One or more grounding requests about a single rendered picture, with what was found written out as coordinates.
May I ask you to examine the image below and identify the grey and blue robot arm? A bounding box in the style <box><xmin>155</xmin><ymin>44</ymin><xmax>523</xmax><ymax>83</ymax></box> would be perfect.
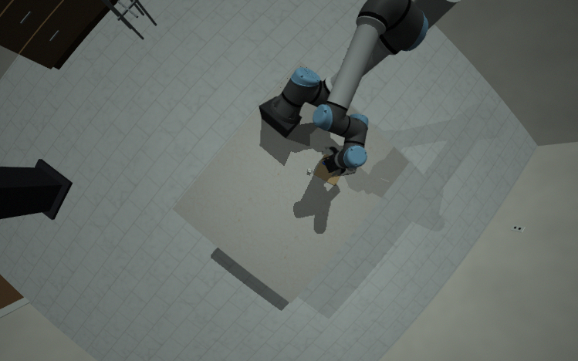
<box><xmin>270</xmin><ymin>0</ymin><xmax>428</xmax><ymax>169</ymax></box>

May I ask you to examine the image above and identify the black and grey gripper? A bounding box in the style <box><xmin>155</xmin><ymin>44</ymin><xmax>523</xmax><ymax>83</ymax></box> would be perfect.
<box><xmin>322</xmin><ymin>147</ymin><xmax>346</xmax><ymax>176</ymax></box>

